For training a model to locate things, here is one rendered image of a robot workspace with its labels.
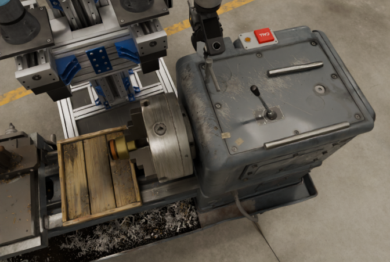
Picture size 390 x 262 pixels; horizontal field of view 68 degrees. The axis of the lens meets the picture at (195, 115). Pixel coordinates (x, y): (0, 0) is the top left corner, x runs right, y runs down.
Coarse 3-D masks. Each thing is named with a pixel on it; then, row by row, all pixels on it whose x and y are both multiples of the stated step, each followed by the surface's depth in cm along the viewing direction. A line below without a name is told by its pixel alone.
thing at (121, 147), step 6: (120, 138) 102; (108, 144) 101; (114, 144) 101; (120, 144) 101; (126, 144) 100; (132, 144) 102; (114, 150) 100; (120, 150) 100; (126, 150) 100; (132, 150) 103; (114, 156) 101; (120, 156) 101; (126, 156) 102
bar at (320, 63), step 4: (300, 64) 99; (304, 64) 99; (308, 64) 99; (312, 64) 99; (316, 64) 99; (320, 64) 100; (280, 68) 98; (284, 68) 98; (288, 68) 98; (292, 68) 98; (296, 68) 99; (300, 68) 99; (304, 68) 99; (308, 68) 99; (312, 68) 100; (268, 72) 98; (272, 72) 97; (276, 72) 98; (280, 72) 98; (284, 72) 98; (288, 72) 99; (292, 72) 99; (268, 76) 99
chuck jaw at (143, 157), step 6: (138, 150) 102; (144, 150) 102; (150, 150) 102; (132, 156) 101; (138, 156) 101; (144, 156) 101; (150, 156) 101; (132, 162) 103; (138, 162) 100; (144, 162) 100; (150, 162) 100; (144, 168) 99; (150, 168) 99; (150, 174) 98; (156, 174) 99
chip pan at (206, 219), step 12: (276, 192) 152; (288, 192) 152; (300, 192) 152; (252, 204) 149; (264, 204) 149; (276, 204) 149; (204, 216) 146; (216, 216) 146; (228, 216) 146; (120, 252) 137
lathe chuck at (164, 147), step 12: (156, 96) 102; (144, 108) 95; (156, 108) 95; (168, 108) 95; (144, 120) 92; (156, 120) 92; (168, 120) 93; (156, 132) 91; (168, 132) 91; (156, 144) 91; (168, 144) 91; (156, 156) 91; (168, 156) 92; (180, 156) 93; (156, 168) 93; (168, 168) 94; (180, 168) 96; (168, 180) 102
